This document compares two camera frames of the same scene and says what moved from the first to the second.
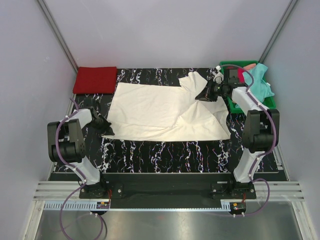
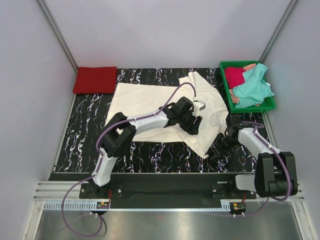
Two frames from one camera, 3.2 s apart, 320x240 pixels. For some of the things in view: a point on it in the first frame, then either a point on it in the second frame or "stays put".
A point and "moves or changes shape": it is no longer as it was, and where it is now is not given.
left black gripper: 109,132 to 192,129
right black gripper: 206,94 to 220,152
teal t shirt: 259,88 stays put
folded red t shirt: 95,80 stays put
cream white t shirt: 147,112 moves or changes shape
